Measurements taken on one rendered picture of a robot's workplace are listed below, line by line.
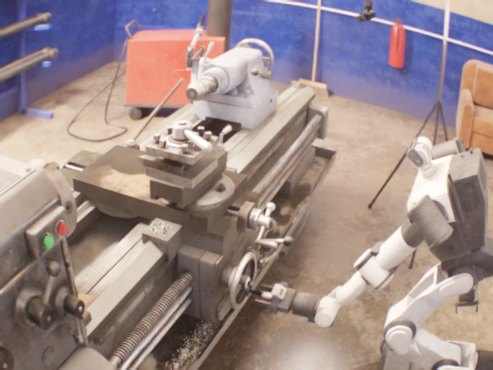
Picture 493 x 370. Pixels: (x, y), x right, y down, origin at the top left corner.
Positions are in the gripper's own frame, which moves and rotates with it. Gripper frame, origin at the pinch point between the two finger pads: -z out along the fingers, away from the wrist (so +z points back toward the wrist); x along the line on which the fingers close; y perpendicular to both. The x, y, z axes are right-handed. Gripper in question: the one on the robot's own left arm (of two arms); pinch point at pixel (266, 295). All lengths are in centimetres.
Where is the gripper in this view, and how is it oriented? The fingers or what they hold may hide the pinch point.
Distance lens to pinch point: 192.7
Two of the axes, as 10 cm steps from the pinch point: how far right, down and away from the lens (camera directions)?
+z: 9.2, 2.3, -3.1
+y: -1.6, -5.0, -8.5
